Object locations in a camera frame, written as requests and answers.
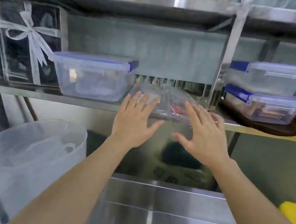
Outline person's left forearm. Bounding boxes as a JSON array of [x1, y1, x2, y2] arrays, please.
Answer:
[[7, 120, 134, 224]]

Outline large clear lidded container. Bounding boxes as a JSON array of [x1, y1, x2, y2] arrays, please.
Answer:
[[47, 47, 140, 106]]

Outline red sauce packets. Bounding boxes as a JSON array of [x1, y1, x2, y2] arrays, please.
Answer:
[[169, 104, 191, 118]]

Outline translucent open plastic pitcher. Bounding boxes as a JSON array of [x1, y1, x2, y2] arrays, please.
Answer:
[[0, 110, 92, 224]]

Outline small clear lidded container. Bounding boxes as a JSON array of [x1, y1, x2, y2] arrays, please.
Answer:
[[226, 55, 296, 98]]

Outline person's right forearm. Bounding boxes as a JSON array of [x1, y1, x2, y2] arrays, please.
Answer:
[[202, 154, 296, 224]]

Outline clear plastic bag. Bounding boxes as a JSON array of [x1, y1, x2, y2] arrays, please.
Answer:
[[124, 79, 205, 141]]

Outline person's right hand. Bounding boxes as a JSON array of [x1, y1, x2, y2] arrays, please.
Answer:
[[167, 99, 238, 171]]

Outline clear container with brown packets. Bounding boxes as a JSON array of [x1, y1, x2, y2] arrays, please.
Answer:
[[220, 83, 296, 128]]

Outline person's left hand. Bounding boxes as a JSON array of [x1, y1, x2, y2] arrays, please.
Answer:
[[109, 88, 169, 153]]

